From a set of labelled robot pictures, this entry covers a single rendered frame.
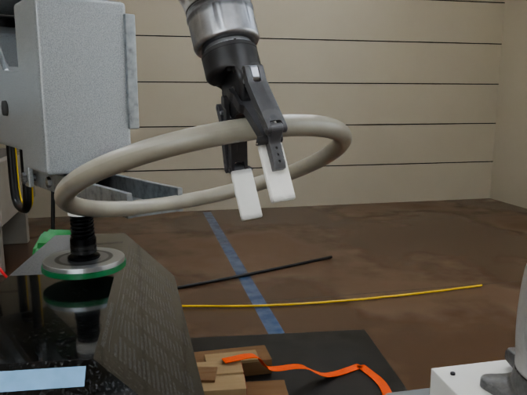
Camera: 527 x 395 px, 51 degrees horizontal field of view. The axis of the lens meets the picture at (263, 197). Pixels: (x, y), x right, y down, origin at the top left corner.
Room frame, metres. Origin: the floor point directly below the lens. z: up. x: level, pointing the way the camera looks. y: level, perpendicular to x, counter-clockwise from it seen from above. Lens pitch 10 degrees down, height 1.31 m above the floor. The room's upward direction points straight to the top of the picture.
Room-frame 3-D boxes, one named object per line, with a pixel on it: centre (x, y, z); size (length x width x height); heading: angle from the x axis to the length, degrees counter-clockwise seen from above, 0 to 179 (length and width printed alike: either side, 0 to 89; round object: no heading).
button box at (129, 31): (1.45, 0.35, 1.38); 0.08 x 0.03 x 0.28; 37
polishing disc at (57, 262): (1.43, 0.49, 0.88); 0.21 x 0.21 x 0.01
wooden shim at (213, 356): (2.42, 0.15, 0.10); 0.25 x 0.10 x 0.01; 102
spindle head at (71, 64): (1.50, 0.54, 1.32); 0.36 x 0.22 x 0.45; 37
